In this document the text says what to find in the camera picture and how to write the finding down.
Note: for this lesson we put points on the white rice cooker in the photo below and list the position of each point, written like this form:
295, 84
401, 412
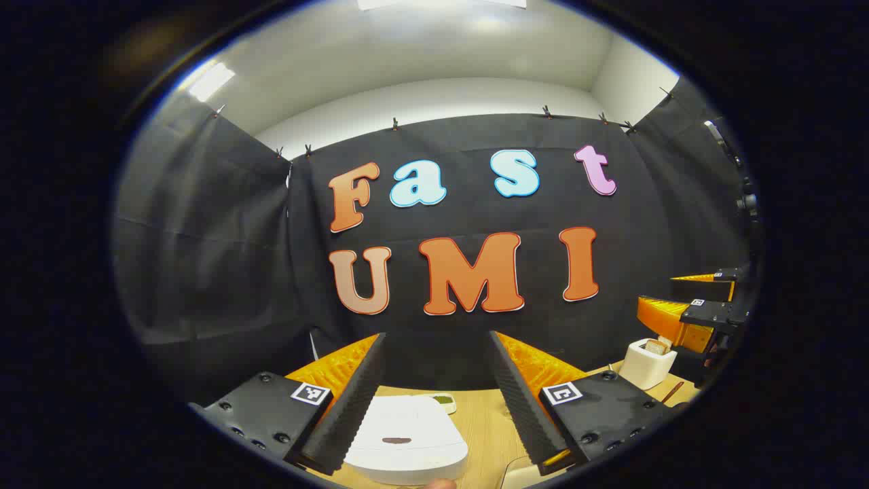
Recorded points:
407, 421

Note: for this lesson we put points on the ceiling light panel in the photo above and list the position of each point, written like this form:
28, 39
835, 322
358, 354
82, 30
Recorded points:
210, 81

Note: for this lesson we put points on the white toaster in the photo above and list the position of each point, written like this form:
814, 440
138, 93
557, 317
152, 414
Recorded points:
645, 370

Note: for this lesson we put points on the black camera stand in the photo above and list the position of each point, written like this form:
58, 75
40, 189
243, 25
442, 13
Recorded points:
745, 202

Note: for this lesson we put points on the brown wooden spoon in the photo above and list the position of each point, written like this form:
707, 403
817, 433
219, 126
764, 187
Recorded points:
673, 392

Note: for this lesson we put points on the white divided bean dish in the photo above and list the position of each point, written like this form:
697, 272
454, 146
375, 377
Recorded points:
445, 401

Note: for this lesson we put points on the toast slice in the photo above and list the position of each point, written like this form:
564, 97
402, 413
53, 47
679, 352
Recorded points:
655, 347

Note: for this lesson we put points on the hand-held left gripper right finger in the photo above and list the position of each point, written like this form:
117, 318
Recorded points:
526, 414

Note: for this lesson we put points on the black backdrop cloth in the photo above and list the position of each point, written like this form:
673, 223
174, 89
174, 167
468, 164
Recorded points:
224, 238

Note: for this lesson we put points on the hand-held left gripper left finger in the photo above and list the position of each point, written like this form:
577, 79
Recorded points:
343, 414

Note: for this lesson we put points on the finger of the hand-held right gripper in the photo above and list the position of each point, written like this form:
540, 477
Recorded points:
726, 275
713, 314

